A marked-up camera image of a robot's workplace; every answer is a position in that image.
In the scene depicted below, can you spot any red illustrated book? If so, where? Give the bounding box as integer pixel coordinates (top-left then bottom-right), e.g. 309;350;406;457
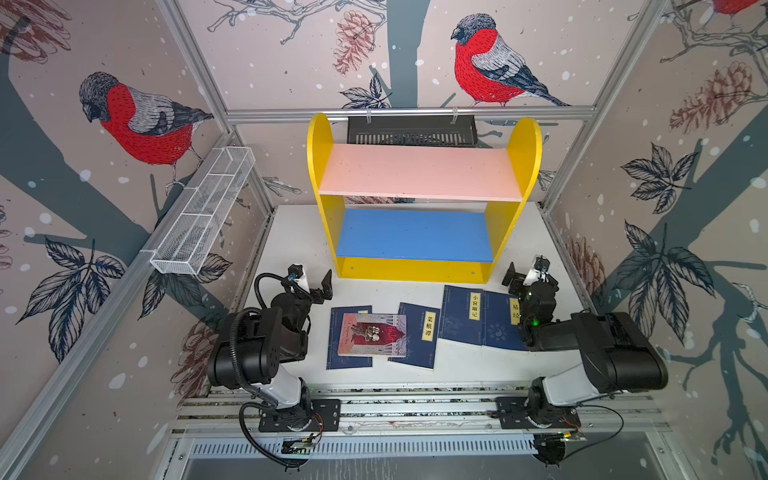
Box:
337;312;407;358

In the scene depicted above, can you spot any navy blue book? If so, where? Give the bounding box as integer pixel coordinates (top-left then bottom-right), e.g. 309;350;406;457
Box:
439;285;484;346
326;305;373;370
389;302;440;370
481;291;529;351

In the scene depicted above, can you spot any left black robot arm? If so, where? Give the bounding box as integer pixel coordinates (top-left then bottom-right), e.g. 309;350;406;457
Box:
207;264;333;432

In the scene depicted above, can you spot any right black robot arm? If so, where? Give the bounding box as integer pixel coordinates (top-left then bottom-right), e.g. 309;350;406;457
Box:
502;256;668;427

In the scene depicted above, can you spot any yellow pink blue shelf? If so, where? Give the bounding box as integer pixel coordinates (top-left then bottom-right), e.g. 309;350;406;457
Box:
307;113;543;284

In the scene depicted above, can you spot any black mesh tray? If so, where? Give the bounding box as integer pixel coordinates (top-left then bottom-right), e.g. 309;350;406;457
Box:
347;115;478;148

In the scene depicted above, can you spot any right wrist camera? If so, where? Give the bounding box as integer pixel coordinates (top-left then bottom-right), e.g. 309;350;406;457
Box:
524;255;551;286

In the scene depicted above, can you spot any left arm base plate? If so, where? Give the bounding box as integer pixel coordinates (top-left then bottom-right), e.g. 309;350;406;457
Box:
258;399;341;433

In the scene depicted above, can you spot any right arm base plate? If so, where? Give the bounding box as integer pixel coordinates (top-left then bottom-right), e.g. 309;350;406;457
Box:
493;396;581;431

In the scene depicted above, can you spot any white wire mesh basket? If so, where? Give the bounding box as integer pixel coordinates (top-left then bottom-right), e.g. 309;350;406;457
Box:
150;146;255;275

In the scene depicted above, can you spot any aluminium mounting rail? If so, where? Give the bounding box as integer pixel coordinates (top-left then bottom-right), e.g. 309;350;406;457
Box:
170;382;671;438

